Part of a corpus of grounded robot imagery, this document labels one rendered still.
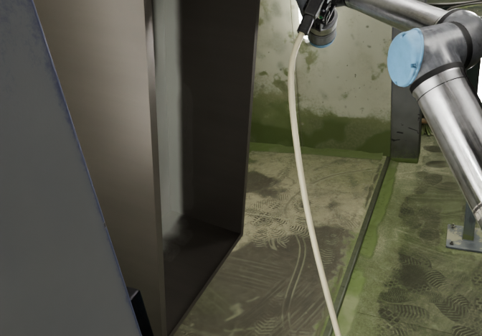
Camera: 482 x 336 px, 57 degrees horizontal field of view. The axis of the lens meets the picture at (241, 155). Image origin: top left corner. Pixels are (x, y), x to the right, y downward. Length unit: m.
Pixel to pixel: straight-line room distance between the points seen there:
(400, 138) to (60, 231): 2.99
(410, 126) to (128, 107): 2.43
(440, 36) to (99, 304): 0.87
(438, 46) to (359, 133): 2.26
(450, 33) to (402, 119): 2.12
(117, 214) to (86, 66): 0.39
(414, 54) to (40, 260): 0.84
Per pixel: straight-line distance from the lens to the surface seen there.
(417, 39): 1.02
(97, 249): 0.34
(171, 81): 1.66
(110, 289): 0.36
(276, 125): 3.41
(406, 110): 3.13
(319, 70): 3.15
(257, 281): 2.24
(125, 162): 1.07
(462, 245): 2.54
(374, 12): 1.40
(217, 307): 2.16
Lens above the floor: 1.53
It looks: 26 degrees down
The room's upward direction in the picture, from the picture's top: 9 degrees counter-clockwise
